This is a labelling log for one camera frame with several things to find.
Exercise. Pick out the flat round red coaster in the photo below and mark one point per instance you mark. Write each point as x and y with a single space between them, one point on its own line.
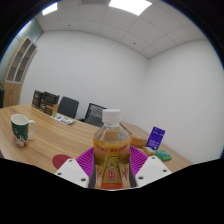
60 160

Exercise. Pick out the black mesh office chair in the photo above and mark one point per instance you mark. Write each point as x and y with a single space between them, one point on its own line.
95 115

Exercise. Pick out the small rectangular ceiling light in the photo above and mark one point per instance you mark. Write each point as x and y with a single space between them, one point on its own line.
50 9

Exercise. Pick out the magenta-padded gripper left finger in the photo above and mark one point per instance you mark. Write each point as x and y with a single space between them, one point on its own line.
75 171

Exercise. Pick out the orange drink bottle white cap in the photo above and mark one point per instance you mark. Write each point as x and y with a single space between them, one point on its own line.
111 156

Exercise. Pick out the large rectangular ceiling light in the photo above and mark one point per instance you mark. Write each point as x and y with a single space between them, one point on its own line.
130 5

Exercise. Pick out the small dark printed box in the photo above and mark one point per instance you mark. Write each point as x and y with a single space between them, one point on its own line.
36 99

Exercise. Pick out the purple standing card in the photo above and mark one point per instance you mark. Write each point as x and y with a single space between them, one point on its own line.
155 138

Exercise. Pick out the green and white printed mug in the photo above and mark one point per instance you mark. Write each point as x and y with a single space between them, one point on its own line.
20 130

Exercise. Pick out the light wooden box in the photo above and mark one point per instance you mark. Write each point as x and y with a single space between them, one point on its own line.
138 140

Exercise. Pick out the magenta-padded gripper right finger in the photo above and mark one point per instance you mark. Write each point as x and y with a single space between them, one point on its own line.
151 170

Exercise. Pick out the white printed leaflet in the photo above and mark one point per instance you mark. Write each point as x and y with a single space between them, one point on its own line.
62 119

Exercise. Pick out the dark upholstered office chair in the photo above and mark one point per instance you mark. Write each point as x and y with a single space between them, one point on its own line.
68 107

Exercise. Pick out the wooden shelf cabinet glass doors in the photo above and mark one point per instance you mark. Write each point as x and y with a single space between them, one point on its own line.
13 90

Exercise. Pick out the green flat packet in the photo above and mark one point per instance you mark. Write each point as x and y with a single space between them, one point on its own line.
163 155

